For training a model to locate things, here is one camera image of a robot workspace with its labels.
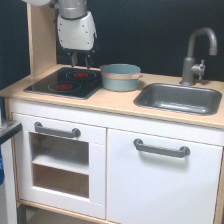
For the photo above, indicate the grey oven door handle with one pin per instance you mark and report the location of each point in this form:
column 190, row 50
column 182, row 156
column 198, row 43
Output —
column 74, row 133

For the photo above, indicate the white cabinet door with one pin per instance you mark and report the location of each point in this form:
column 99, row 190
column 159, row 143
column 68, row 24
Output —
column 145, row 188

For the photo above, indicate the grey toy faucet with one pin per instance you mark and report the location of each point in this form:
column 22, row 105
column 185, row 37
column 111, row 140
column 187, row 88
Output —
column 190, row 67

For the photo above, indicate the grey cabinet door handle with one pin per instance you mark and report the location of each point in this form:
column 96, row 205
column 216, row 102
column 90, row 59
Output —
column 180, row 153

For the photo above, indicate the light blue toy pot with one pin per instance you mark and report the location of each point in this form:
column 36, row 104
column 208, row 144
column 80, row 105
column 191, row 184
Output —
column 120, row 77

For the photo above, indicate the black toy stove top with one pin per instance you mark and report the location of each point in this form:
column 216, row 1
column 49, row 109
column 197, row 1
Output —
column 68, row 82

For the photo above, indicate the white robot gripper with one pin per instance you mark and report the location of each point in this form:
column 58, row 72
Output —
column 79, row 34

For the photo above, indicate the grey object at left edge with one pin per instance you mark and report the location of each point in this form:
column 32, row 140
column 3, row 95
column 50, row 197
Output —
column 8, row 207

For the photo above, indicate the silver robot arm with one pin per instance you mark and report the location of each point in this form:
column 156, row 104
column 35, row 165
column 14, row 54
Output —
column 69, row 10

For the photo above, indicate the grey toy sink basin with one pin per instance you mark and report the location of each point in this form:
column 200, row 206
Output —
column 176, row 98

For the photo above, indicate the wooden toy kitchen frame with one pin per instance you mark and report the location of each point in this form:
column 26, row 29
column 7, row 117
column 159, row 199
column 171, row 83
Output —
column 106, row 108

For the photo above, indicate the white oven door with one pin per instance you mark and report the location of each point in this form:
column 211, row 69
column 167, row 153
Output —
column 64, row 173

